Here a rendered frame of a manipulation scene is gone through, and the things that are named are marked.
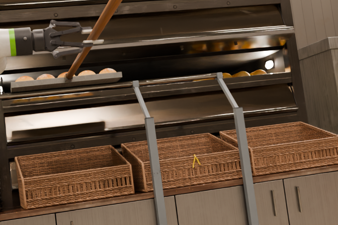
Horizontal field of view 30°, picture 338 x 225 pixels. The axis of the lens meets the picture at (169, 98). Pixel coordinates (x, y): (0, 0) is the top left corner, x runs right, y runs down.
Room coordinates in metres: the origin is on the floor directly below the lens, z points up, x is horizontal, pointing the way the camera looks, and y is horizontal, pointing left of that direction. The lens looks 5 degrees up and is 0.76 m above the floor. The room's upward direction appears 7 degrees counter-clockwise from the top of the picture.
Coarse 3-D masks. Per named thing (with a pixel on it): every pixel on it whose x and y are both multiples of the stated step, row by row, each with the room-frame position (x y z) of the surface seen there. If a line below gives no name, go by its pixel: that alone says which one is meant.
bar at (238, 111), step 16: (144, 80) 3.39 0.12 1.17; (160, 80) 3.41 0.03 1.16; (176, 80) 3.43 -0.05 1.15; (0, 96) 3.19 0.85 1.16; (16, 96) 3.21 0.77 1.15; (144, 112) 3.21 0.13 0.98; (240, 112) 3.28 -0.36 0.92; (240, 128) 3.28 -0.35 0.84; (240, 144) 3.28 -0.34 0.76; (240, 160) 3.30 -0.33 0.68; (160, 176) 3.16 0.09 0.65; (160, 192) 3.16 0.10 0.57; (160, 208) 3.15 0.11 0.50; (256, 208) 3.29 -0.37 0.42; (160, 224) 3.15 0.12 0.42; (256, 224) 3.28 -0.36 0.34
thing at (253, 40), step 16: (272, 32) 3.84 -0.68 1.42; (288, 32) 3.87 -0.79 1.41; (64, 48) 3.51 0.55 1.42; (96, 48) 3.55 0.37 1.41; (112, 48) 3.58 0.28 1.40; (128, 48) 3.63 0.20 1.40; (144, 48) 3.67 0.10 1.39; (160, 48) 3.72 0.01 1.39; (176, 48) 3.77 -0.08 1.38; (192, 48) 3.81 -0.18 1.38; (208, 48) 3.87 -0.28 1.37; (224, 48) 3.92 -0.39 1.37; (240, 48) 3.97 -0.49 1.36; (16, 64) 3.55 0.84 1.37; (32, 64) 3.59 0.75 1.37; (48, 64) 3.64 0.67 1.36; (64, 64) 3.68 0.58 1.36
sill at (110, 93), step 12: (288, 72) 4.02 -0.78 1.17; (168, 84) 3.81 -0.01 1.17; (180, 84) 3.83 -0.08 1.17; (192, 84) 3.85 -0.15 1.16; (204, 84) 3.87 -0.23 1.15; (216, 84) 3.89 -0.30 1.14; (48, 96) 3.62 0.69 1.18; (60, 96) 3.64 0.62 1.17; (72, 96) 3.65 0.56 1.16; (84, 96) 3.67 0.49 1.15; (96, 96) 3.69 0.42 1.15
